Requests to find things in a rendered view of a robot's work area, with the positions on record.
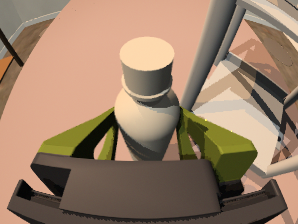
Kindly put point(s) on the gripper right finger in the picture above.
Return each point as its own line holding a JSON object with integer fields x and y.
{"x": 231, "y": 155}

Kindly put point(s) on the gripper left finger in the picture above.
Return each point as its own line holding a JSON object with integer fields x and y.
{"x": 80, "y": 141}

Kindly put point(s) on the cream bottle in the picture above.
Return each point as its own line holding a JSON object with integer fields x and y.
{"x": 147, "y": 109}

